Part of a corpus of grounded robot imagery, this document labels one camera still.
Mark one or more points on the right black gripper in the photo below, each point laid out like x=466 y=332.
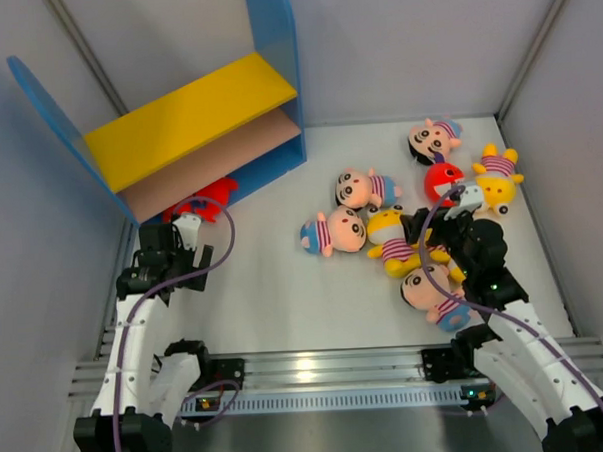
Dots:
x=438 y=223

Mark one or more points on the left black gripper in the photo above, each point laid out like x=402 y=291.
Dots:
x=189 y=255

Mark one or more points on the yellow striped plush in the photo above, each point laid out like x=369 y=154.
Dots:
x=440 y=255
x=495 y=174
x=386 y=234

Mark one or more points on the red shark plush toy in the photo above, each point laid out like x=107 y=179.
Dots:
x=439 y=178

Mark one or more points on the boy plush doll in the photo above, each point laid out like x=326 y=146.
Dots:
x=434 y=140
x=448 y=315
x=342 y=230
x=356 y=189

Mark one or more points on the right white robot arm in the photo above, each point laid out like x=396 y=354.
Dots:
x=512 y=347

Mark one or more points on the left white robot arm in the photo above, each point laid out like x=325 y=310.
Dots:
x=151 y=366

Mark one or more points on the blue yellow toy shelf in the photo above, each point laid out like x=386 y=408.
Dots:
x=243 y=120

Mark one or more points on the red crab plush toy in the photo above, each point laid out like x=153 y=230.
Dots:
x=219 y=191

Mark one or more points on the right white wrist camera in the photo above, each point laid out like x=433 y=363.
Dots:
x=465 y=199

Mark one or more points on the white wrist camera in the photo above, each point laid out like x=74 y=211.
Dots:
x=188 y=226
x=465 y=199

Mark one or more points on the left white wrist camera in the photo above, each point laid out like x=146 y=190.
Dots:
x=188 y=226

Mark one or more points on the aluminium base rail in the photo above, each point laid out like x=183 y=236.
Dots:
x=324 y=381

